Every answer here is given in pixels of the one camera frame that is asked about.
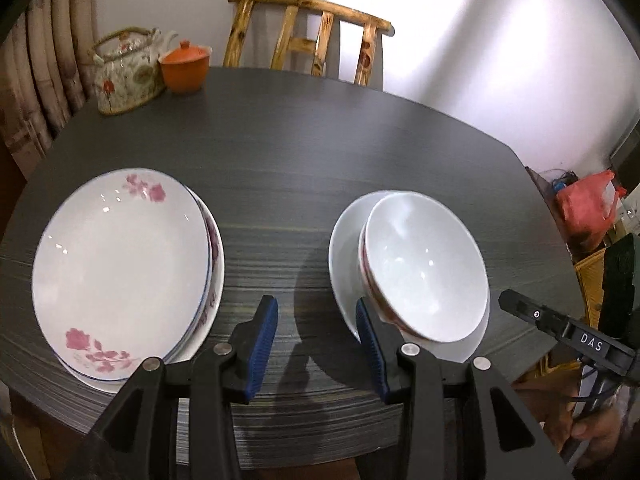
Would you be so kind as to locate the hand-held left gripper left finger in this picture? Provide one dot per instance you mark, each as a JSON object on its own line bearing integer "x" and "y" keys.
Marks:
{"x": 261, "y": 355}

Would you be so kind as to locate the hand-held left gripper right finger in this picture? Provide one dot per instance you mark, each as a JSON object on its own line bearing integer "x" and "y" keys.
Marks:
{"x": 371, "y": 355}

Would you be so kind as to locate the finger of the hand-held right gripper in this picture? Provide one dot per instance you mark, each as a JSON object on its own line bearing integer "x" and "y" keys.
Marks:
{"x": 550, "y": 322}

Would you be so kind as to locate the white plate with pink flowers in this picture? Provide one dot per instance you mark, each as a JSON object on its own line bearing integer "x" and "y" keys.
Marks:
{"x": 216, "y": 270}
{"x": 120, "y": 270}

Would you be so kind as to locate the large white floral bowl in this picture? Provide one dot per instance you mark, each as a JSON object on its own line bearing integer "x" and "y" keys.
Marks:
{"x": 430, "y": 265}

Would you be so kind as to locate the small white floral plate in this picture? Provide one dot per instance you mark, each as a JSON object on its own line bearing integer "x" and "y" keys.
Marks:
{"x": 342, "y": 250}

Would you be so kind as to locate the person's right hand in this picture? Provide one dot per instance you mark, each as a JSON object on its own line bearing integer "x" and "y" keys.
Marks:
{"x": 600, "y": 435}

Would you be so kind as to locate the red plastic bag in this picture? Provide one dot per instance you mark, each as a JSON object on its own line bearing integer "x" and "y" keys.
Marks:
{"x": 585, "y": 205}

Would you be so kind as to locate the orange lidded cup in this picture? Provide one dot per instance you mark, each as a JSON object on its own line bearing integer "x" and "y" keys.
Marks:
{"x": 184, "y": 70}

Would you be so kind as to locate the floral ceramic teapot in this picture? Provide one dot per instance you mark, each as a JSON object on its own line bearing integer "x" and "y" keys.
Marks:
{"x": 125, "y": 77}

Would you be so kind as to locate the wooden chair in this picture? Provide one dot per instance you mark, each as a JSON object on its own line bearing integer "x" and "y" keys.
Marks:
{"x": 300, "y": 45}

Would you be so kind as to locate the beige patterned curtain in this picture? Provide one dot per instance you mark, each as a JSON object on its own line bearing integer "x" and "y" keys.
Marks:
{"x": 45, "y": 65}

